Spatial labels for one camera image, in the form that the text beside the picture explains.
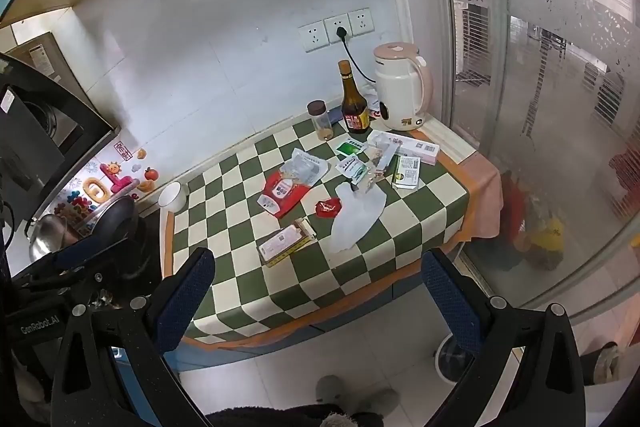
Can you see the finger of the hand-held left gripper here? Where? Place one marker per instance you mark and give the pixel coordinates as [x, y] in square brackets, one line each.
[90, 253]

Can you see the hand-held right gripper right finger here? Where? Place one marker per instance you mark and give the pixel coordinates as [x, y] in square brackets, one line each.
[447, 302]

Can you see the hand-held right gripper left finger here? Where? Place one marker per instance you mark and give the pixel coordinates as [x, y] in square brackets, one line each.
[192, 287]

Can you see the white trash bin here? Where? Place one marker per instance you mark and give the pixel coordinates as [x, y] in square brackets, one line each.
[445, 369]

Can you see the red white packet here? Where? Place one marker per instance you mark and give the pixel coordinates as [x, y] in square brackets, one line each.
[280, 197]

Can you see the small red wrapper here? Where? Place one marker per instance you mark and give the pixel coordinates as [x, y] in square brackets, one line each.
[327, 207]

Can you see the white green sachet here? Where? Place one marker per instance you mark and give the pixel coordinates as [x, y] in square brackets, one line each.
[352, 168]

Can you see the person's left forearm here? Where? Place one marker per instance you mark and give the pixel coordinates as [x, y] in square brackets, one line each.
[25, 392]

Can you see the black wok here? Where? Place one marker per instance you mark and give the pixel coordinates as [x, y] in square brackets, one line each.
[122, 222]

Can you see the green white checkered tablecloth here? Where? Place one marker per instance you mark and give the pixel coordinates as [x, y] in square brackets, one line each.
[240, 227]

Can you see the white cup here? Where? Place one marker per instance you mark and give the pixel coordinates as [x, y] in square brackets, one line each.
[172, 197]

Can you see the pink white carton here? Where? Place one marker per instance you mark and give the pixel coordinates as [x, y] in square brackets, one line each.
[282, 243]

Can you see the pink under cloth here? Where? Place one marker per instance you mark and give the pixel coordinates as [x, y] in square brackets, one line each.
[482, 197]

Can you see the red bag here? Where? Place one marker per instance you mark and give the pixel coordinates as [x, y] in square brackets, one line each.
[515, 207]

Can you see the yellow bag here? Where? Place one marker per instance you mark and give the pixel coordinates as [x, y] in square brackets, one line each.
[547, 237]

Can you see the white plastic bag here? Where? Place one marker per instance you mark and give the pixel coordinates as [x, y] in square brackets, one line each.
[357, 219]

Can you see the black range hood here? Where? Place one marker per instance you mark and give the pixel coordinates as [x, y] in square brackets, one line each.
[30, 132]

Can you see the green white box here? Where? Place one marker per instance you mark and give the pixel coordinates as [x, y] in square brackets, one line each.
[407, 172]

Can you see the person's black fleece pants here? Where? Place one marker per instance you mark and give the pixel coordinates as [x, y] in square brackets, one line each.
[280, 416]

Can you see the clear wrapper with brown bits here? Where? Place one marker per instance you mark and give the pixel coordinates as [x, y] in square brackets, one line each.
[377, 162]

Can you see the long white pink box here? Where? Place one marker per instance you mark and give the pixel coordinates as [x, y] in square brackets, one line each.
[410, 148]

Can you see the clear plastic bag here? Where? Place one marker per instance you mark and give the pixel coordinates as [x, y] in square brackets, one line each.
[305, 167]

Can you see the brown fuzzy slipper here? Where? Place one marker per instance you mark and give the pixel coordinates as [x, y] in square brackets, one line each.
[602, 362]

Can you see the green square sachet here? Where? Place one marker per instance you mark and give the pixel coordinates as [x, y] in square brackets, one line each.
[350, 148]

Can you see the brown panel with label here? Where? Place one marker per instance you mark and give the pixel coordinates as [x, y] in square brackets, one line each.
[42, 54]

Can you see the spice jar with brown lid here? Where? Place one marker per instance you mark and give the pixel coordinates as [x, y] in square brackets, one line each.
[320, 119]

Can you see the white pink electric kettle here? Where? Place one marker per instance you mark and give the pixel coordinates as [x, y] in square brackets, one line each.
[400, 92]

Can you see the glass sliding door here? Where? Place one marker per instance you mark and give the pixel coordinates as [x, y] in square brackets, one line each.
[550, 107]

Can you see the brown sauce bottle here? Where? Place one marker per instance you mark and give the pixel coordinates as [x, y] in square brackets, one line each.
[354, 99]

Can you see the colourful wall stickers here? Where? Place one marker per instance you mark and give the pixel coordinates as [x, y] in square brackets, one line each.
[100, 187]

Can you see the white wall socket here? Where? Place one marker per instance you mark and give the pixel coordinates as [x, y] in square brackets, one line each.
[361, 22]
[332, 24]
[312, 38]

